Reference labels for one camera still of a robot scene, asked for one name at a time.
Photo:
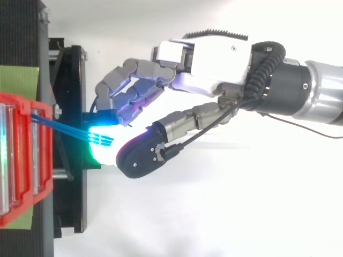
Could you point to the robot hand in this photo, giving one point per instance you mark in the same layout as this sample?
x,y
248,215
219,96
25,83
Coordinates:
x,y
214,64

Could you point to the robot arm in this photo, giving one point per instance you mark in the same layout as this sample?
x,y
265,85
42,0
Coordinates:
x,y
300,91

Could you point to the black stand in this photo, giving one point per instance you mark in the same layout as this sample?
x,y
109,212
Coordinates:
x,y
61,134

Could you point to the red bin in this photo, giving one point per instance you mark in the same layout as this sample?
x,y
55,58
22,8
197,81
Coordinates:
x,y
25,158

